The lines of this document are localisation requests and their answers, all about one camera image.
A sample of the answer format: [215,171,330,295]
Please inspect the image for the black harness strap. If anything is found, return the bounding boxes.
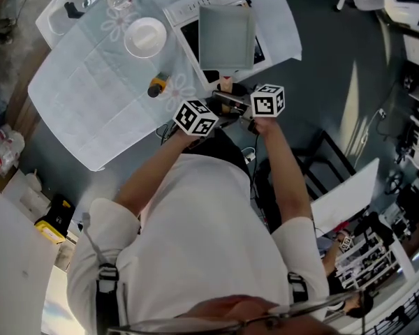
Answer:
[95,262,122,335]
[287,271,309,304]

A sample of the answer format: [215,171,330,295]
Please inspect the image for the black cable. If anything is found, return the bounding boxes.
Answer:
[155,122,177,147]

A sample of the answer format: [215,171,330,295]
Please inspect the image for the white stove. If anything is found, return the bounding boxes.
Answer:
[162,0,272,92]

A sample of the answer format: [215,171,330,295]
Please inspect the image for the yellow and black tool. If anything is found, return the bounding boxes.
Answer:
[147,71,171,99]

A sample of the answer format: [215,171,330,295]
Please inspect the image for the white plastic chair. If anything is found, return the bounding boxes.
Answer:
[34,0,105,50]

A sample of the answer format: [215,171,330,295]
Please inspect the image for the person's black trousers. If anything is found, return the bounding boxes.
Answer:
[193,128,253,178]

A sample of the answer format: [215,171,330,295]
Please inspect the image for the yellow and black toolbox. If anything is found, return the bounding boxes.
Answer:
[34,193,76,246]

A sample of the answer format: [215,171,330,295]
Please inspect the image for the small black object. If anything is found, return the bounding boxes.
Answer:
[64,1,86,19]

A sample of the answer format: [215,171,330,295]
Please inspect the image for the white board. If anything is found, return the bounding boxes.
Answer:
[309,158,381,237]

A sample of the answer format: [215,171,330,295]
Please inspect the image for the clear plastic bags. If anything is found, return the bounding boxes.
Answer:
[0,123,26,178]

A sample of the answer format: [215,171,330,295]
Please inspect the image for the person's face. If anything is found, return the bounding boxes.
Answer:
[132,294,339,335]

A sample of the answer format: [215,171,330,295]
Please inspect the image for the large white panel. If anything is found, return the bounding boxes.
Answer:
[0,182,61,335]

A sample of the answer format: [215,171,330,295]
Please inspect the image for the person's eyeglasses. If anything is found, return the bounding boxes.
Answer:
[105,290,365,335]

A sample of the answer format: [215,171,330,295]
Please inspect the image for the person's right forearm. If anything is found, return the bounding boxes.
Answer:
[256,118,314,230]

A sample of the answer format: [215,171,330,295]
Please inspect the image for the grey square frying pan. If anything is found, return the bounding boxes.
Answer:
[198,4,257,115]

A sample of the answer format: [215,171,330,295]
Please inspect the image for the person's white shirt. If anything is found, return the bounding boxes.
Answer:
[66,153,331,332]

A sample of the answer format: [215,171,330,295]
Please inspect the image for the white round plate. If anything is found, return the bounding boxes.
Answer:
[123,17,168,59]

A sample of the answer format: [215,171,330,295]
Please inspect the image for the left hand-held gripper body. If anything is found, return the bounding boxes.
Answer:
[172,98,241,138]

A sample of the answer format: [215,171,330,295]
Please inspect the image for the white wire shelf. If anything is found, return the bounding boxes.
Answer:
[334,231,417,292]

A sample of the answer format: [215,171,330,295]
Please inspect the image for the cardboard box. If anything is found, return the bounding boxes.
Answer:
[0,165,23,195]

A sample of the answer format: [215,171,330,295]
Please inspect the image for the person's left forearm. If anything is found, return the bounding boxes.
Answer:
[114,128,198,220]

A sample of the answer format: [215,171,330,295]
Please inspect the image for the light blue floral tablecloth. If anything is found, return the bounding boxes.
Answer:
[27,0,303,172]

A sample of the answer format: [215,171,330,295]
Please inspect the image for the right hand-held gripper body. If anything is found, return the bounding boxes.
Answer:
[240,83,286,134]

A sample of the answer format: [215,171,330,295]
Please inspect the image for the white desk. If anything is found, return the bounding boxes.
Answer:
[383,0,419,43]

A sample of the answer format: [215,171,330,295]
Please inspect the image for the black metal frame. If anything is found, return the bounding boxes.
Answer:
[295,128,358,202]

